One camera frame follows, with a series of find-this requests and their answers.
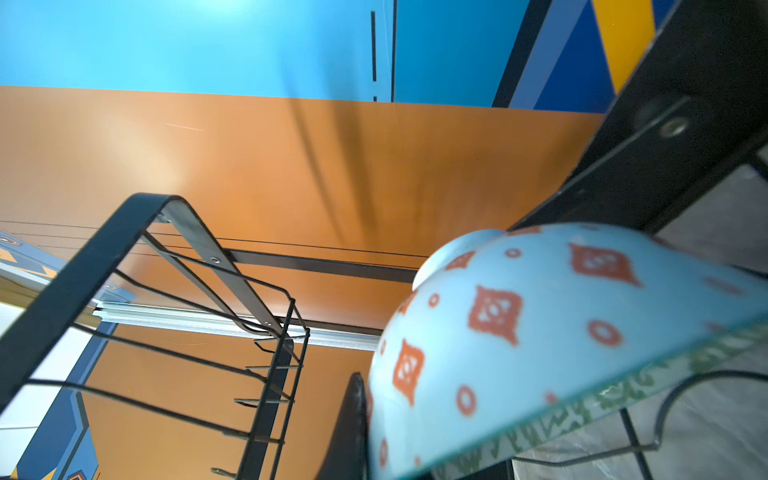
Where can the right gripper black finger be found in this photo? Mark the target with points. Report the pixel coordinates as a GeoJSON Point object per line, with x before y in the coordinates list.
{"type": "Point", "coordinates": [346, 457]}

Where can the green patterned ceramic bowl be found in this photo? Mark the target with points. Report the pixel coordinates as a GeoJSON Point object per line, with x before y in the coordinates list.
{"type": "Point", "coordinates": [509, 340]}

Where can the black wire dish rack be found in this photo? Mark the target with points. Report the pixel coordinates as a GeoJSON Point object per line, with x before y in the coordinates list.
{"type": "Point", "coordinates": [201, 186]}

